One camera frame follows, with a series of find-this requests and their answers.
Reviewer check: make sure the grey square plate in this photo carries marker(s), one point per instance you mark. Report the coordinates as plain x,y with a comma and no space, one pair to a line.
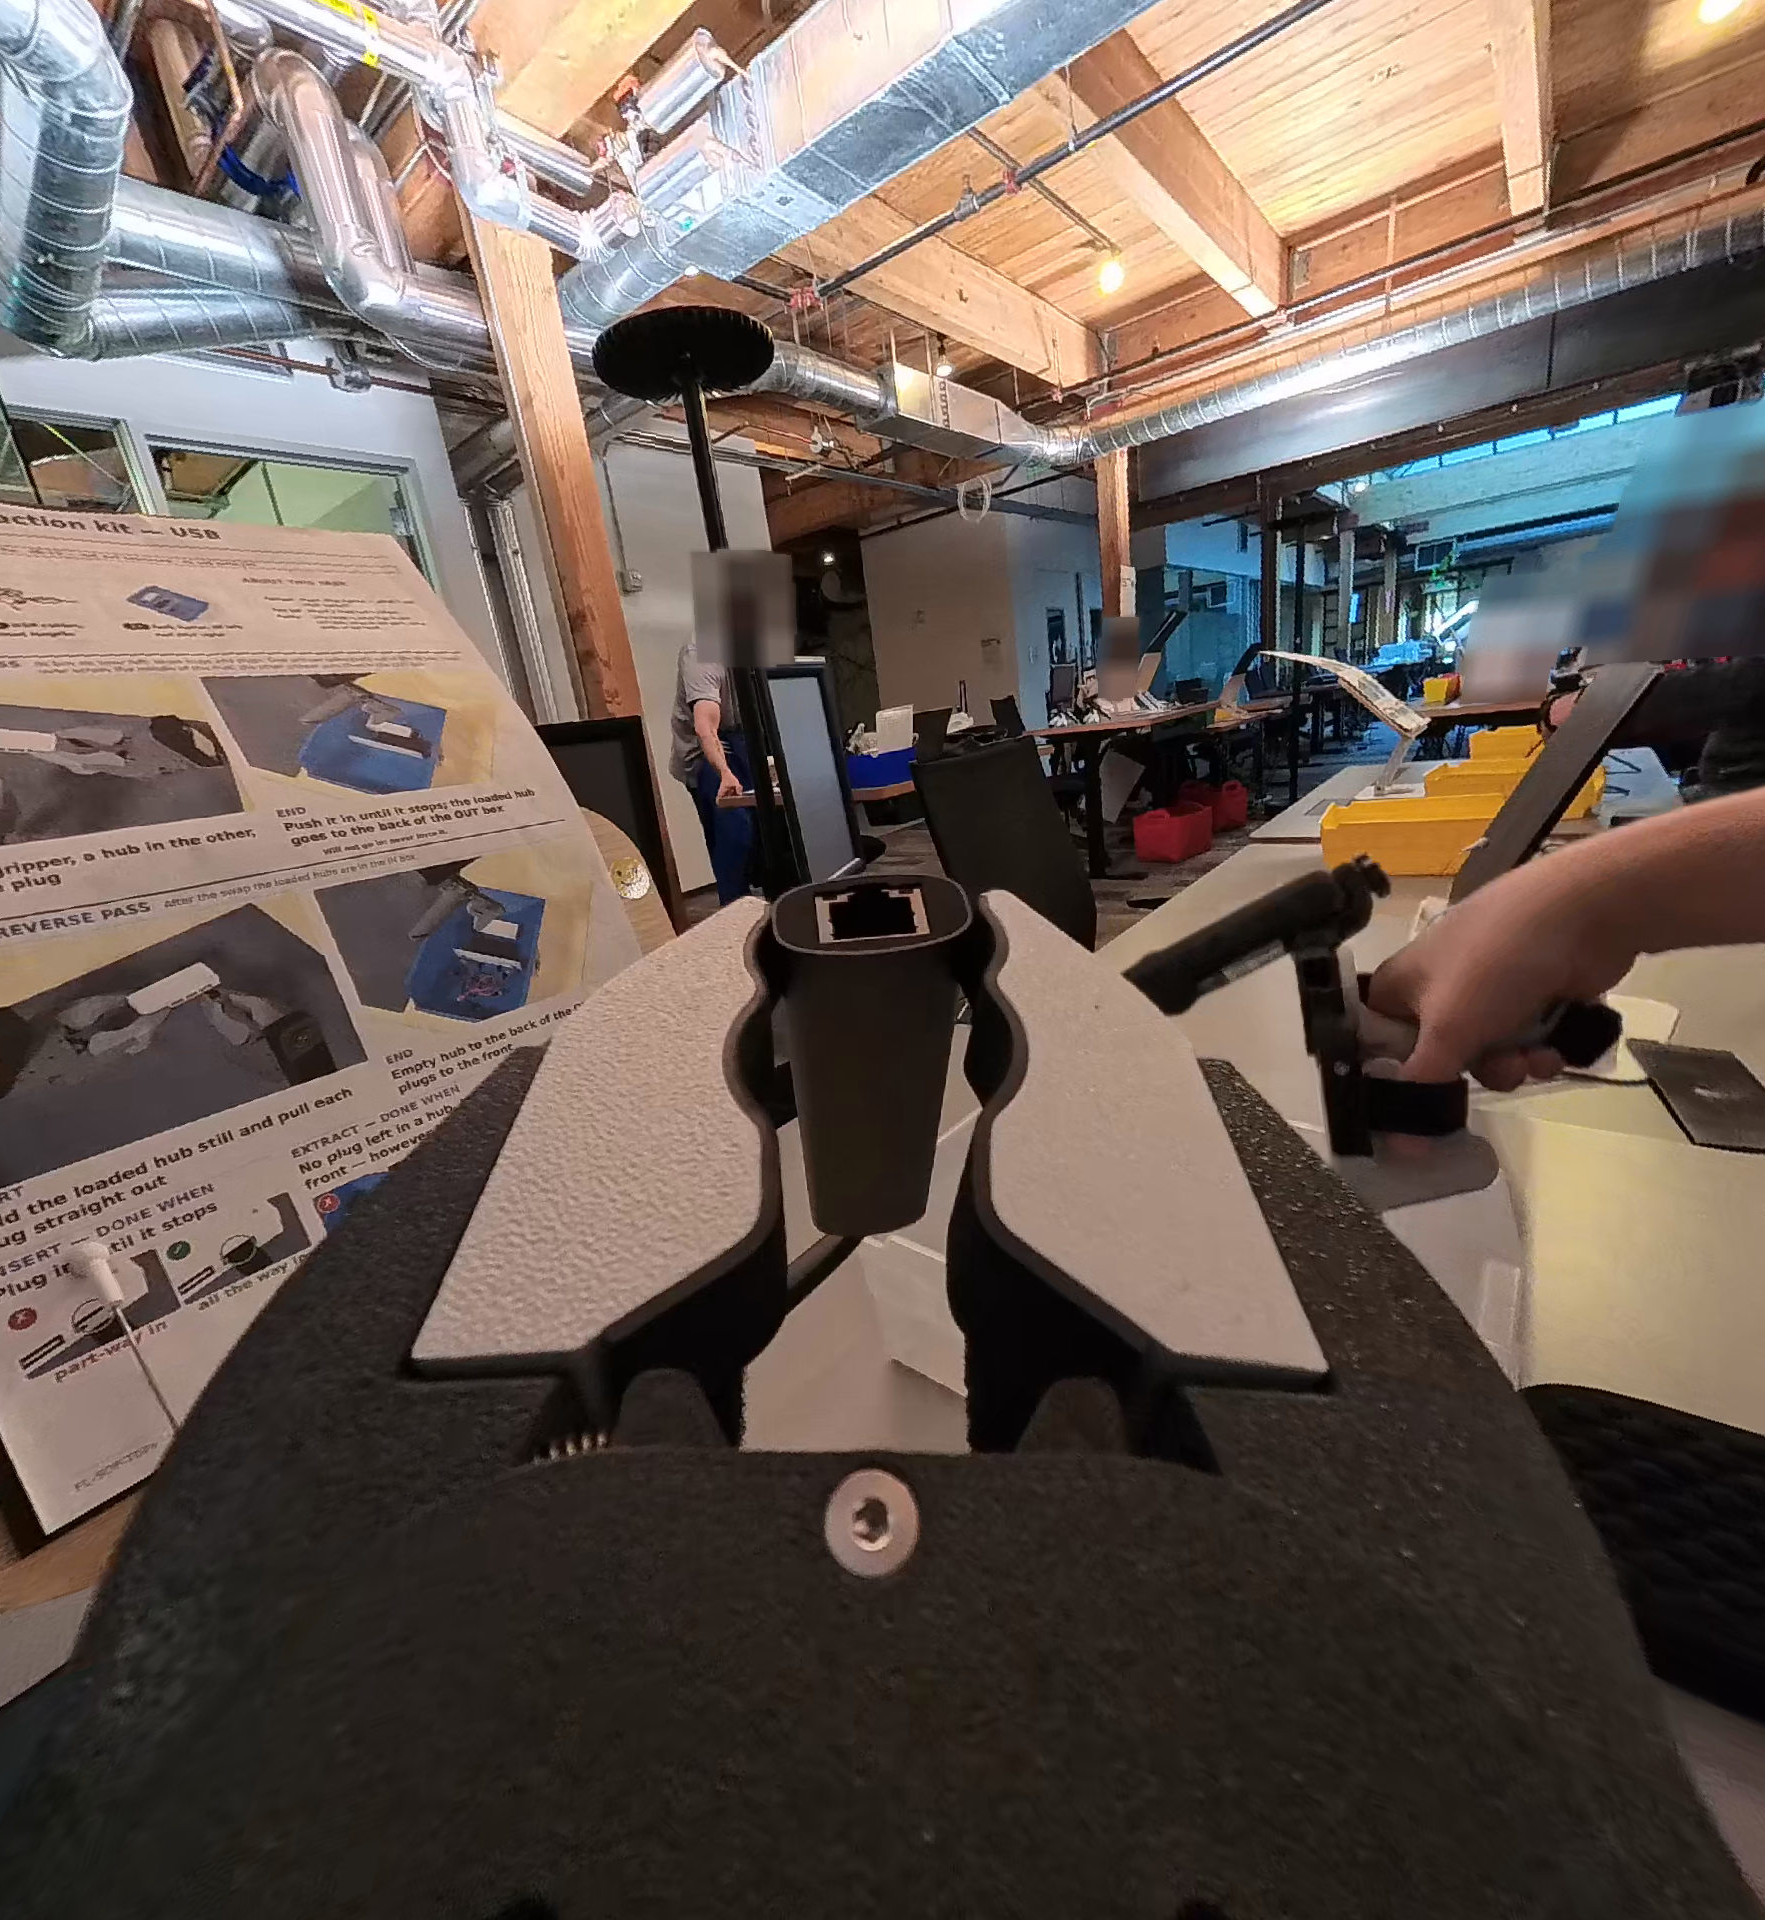
1723,1098

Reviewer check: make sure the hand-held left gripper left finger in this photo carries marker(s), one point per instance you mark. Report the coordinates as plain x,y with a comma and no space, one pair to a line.
598,1201

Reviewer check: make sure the instruction poster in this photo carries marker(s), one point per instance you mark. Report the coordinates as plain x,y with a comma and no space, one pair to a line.
164,991

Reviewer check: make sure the person's right hand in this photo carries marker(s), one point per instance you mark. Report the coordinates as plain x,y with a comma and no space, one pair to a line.
1497,961

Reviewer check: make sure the slim grey usb hub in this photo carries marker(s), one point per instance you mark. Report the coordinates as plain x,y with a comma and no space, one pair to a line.
868,1050

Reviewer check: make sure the clear plastic bin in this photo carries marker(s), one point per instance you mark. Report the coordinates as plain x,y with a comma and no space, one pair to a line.
913,1291

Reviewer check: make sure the black disc on pole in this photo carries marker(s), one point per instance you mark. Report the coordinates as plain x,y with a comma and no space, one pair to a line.
686,353

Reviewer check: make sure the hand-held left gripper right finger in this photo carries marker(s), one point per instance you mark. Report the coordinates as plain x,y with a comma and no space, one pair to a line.
1138,1201

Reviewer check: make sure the yellow plastic bin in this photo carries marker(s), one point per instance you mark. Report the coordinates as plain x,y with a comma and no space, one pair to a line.
1423,826

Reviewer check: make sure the silver ventilation duct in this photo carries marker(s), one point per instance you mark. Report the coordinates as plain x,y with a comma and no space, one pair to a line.
102,182

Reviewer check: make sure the black monitor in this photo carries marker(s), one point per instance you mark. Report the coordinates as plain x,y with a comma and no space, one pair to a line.
1002,841
808,766
607,795

